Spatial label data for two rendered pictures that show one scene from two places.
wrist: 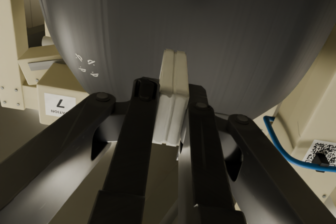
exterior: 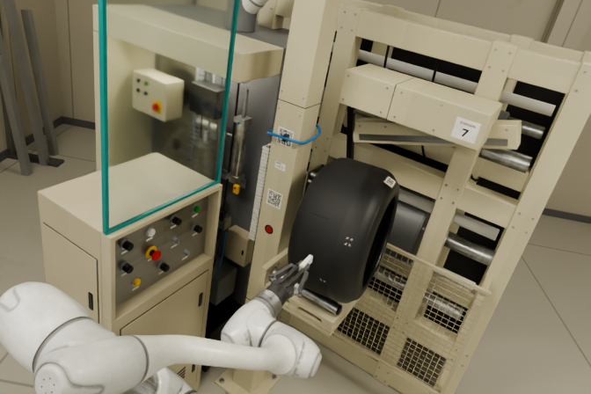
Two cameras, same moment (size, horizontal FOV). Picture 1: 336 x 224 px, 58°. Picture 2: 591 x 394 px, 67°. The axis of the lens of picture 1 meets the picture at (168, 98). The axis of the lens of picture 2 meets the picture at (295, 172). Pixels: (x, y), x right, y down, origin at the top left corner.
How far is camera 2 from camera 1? 155 cm
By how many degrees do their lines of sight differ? 64
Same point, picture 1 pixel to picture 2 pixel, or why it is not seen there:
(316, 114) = (293, 163)
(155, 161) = not seen: outside the picture
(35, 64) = (499, 144)
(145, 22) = (326, 253)
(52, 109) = (473, 127)
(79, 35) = (345, 252)
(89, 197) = not seen: outside the picture
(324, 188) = (280, 113)
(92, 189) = not seen: outside the picture
